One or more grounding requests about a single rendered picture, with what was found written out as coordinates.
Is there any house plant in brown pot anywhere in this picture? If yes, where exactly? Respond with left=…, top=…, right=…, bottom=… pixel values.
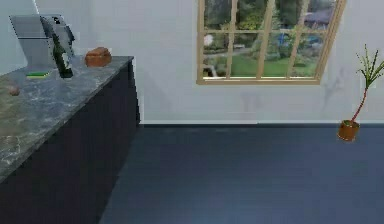
left=336, top=43, right=384, bottom=142

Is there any dark cabinet with marble worktop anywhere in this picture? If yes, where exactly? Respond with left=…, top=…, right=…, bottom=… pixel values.
left=0, top=55, right=141, bottom=224

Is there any wooden framed window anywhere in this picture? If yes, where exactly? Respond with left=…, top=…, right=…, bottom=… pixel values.
left=196, top=0, right=348, bottom=86

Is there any brown bread loaf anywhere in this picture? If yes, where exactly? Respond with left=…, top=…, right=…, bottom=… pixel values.
left=84, top=46, right=113, bottom=68

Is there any green flat sponge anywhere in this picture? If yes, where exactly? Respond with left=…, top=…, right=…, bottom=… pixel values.
left=25, top=71, right=50, bottom=79

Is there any grey coffee machine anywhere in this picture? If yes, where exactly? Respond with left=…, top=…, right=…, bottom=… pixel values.
left=9, top=13, right=76, bottom=79

